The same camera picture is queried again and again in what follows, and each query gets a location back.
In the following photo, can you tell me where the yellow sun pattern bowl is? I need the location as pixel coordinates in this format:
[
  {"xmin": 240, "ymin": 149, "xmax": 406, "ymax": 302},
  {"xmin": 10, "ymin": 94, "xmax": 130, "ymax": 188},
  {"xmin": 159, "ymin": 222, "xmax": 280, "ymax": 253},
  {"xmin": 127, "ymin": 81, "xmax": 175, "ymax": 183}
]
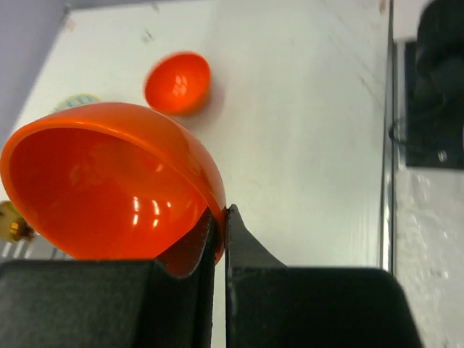
[{"xmin": 52, "ymin": 94, "xmax": 101, "ymax": 112}]

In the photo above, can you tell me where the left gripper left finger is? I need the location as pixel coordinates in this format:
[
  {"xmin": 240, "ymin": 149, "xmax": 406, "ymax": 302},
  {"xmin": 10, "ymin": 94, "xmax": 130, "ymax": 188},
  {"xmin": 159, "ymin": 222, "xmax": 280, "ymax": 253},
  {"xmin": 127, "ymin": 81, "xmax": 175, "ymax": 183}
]
[{"xmin": 1, "ymin": 211, "xmax": 218, "ymax": 347}]

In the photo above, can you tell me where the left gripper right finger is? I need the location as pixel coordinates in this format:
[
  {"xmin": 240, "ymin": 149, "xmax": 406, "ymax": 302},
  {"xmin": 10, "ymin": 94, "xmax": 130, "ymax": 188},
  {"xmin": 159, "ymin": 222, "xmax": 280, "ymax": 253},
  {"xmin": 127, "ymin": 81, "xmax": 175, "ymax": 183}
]
[{"xmin": 225, "ymin": 205, "xmax": 423, "ymax": 347}]

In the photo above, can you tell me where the small brown object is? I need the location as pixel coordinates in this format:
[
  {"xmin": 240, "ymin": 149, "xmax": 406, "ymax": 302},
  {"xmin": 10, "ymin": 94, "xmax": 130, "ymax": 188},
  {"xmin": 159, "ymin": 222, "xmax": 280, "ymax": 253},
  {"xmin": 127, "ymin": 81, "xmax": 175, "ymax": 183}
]
[{"xmin": 0, "ymin": 201, "xmax": 35, "ymax": 243}]

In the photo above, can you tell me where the grey cutlery holder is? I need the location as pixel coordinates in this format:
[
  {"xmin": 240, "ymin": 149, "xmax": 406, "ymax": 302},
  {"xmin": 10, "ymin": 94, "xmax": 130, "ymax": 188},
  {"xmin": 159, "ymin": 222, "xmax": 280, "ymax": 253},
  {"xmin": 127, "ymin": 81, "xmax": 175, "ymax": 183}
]
[{"xmin": 1, "ymin": 239, "xmax": 72, "ymax": 262}]

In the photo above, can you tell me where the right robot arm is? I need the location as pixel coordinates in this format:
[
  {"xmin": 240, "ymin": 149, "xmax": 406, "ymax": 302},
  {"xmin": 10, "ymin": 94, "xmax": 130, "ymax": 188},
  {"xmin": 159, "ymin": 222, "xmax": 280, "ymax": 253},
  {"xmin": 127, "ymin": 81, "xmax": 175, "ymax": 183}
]
[{"xmin": 415, "ymin": 1, "xmax": 463, "ymax": 148}]

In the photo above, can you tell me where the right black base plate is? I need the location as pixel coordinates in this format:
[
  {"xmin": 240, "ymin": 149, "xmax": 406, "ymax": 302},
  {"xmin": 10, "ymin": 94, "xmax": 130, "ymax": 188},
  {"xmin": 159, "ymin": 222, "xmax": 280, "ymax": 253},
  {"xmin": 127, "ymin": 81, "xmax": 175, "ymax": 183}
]
[{"xmin": 389, "ymin": 41, "xmax": 463, "ymax": 171}]

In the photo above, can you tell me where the orange bowl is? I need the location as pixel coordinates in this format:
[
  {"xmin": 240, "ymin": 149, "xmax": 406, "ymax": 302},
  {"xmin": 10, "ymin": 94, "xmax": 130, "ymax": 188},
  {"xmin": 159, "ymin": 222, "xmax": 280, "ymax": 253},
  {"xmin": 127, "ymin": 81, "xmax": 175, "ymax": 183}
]
[
  {"xmin": 1, "ymin": 102, "xmax": 226, "ymax": 260},
  {"xmin": 144, "ymin": 51, "xmax": 212, "ymax": 117}
]

